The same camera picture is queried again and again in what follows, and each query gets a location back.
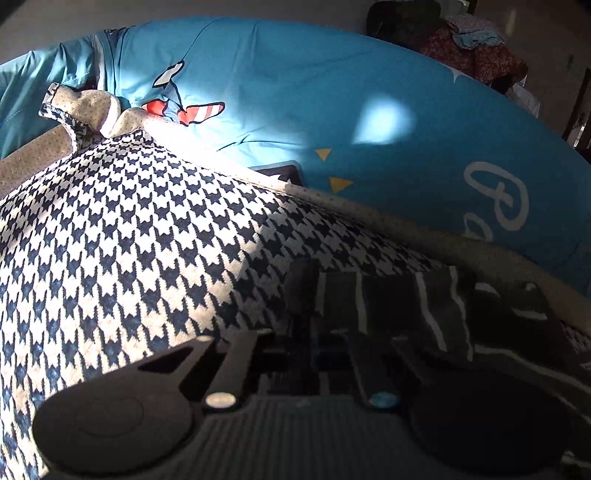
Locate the green brown striped t-shirt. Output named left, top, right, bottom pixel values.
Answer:
left=284, top=260, right=591, bottom=416

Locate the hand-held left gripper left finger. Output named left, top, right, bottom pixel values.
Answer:
left=136, top=330, right=326, bottom=412

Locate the houndstooth blanket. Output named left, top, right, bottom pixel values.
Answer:
left=0, top=83, right=591, bottom=480

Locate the pile of pastel cloths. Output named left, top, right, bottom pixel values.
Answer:
left=445, top=14, right=507, bottom=49

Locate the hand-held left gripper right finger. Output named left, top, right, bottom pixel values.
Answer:
left=332, top=332, right=462, bottom=412

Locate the red floral cloth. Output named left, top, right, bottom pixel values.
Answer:
left=418, top=25, right=530, bottom=91

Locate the wooden door frame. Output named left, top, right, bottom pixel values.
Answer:
left=560, top=69, right=591, bottom=163

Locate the blue printed bed sheet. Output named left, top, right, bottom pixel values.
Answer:
left=0, top=16, right=591, bottom=296

